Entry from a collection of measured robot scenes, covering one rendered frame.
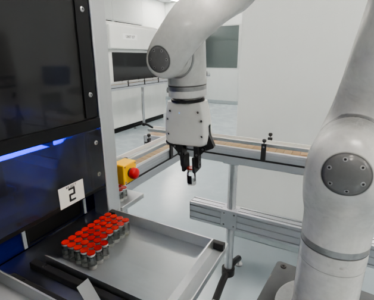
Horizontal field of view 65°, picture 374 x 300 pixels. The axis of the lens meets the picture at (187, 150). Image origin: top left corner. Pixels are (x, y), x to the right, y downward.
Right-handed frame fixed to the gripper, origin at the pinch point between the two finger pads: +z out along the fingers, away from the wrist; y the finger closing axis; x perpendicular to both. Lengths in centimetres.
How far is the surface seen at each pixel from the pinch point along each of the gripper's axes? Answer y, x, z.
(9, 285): -32.3, -30.3, 22.8
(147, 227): -17.3, 3.3, 25.3
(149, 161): -43, 45, 23
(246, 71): -26, 144, -7
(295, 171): 17, 79, 33
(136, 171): -29.0, 16.1, 14.0
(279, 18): -6, 145, -38
